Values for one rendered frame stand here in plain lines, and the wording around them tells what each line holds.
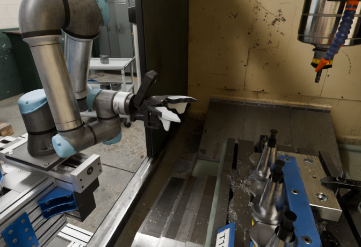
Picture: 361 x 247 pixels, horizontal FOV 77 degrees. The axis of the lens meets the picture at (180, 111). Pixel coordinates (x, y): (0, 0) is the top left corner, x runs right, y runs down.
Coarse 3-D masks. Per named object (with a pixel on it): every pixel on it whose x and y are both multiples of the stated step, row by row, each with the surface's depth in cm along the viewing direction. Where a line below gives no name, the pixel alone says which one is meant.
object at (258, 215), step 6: (258, 198) 44; (252, 210) 43; (258, 210) 42; (252, 216) 43; (258, 216) 41; (264, 216) 40; (270, 216) 40; (276, 216) 40; (282, 216) 40; (264, 222) 41; (270, 222) 40; (276, 222) 40
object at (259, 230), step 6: (258, 222) 40; (252, 228) 40; (258, 228) 39; (264, 228) 39; (270, 228) 39; (252, 234) 39; (258, 234) 38; (264, 234) 38; (270, 234) 38; (252, 240) 38; (258, 240) 37; (264, 240) 37; (258, 246) 37
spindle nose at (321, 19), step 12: (312, 0) 57; (324, 0) 54; (312, 12) 57; (324, 12) 55; (336, 12) 53; (360, 12) 52; (300, 24) 62; (312, 24) 58; (324, 24) 55; (336, 24) 54; (360, 24) 54; (300, 36) 62; (312, 36) 58; (324, 36) 56; (348, 36) 55; (360, 36) 55
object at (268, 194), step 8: (272, 184) 39; (280, 184) 39; (264, 192) 41; (272, 192) 39; (280, 192) 39; (264, 200) 41; (272, 200) 40; (280, 200) 40; (264, 208) 41; (272, 208) 40; (280, 208) 40
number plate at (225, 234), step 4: (228, 228) 69; (224, 232) 69; (228, 232) 67; (220, 236) 69; (224, 236) 67; (228, 236) 66; (216, 240) 69; (220, 240) 68; (224, 240) 66; (228, 240) 65; (216, 244) 67; (220, 244) 66; (224, 244) 65
